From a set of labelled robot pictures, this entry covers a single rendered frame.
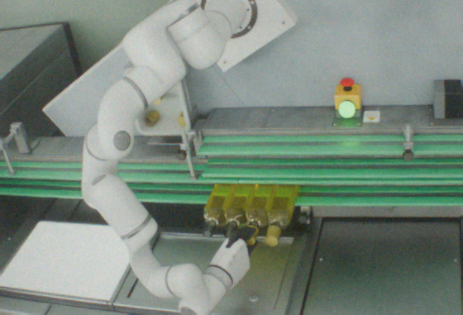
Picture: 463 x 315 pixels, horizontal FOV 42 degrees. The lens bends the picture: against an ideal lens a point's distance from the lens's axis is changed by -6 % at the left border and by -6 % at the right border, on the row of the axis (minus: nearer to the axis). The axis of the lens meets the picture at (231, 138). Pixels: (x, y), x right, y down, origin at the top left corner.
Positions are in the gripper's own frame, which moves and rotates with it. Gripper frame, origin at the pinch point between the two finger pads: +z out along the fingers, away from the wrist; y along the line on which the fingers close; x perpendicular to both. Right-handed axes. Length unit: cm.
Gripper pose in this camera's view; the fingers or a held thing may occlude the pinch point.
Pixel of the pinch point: (248, 238)
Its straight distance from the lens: 164.2
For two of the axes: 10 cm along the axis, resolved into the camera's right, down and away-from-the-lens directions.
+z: 4.8, -5.2, 7.1
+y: -1.4, -8.4, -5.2
